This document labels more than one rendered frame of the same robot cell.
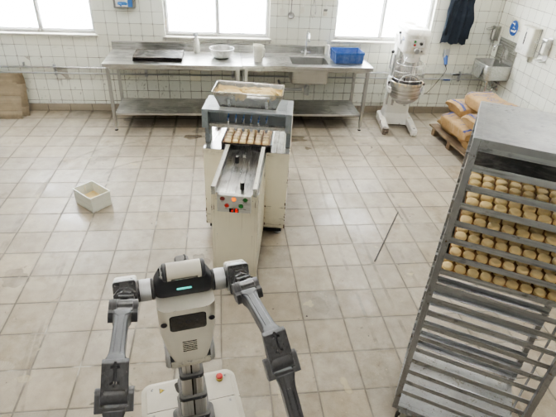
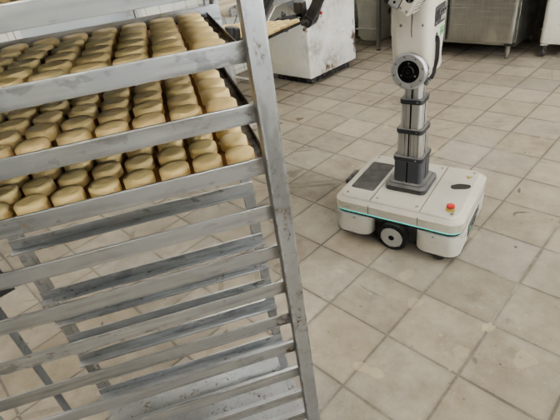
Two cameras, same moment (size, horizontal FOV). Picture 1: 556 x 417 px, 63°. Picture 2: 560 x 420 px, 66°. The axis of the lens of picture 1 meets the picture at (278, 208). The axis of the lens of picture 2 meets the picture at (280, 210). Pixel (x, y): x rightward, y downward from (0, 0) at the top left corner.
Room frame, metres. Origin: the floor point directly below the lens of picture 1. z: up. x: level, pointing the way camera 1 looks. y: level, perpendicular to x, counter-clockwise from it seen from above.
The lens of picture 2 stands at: (2.57, -1.25, 1.46)
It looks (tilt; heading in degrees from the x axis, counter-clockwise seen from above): 33 degrees down; 147
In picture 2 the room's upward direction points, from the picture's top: 9 degrees counter-clockwise
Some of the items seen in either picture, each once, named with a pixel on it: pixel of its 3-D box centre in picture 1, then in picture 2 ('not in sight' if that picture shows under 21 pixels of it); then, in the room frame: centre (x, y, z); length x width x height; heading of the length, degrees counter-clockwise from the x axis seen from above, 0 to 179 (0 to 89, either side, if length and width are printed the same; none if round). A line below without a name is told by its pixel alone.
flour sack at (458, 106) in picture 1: (476, 107); not in sight; (5.91, -2.56, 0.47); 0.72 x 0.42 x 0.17; 98
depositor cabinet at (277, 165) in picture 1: (253, 161); not in sight; (4.07, 0.27, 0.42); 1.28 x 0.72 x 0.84; 178
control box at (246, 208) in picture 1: (234, 203); not in sight; (2.72, 0.31, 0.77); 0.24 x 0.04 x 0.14; 88
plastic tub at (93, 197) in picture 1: (92, 196); not in sight; (3.78, 1.82, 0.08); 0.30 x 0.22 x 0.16; 54
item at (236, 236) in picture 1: (240, 213); not in sight; (3.09, 0.30, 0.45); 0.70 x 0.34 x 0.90; 178
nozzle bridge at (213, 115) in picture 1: (248, 124); not in sight; (3.59, 0.29, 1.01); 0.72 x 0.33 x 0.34; 88
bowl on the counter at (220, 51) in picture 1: (222, 52); not in sight; (6.10, 0.85, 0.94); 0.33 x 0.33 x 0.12
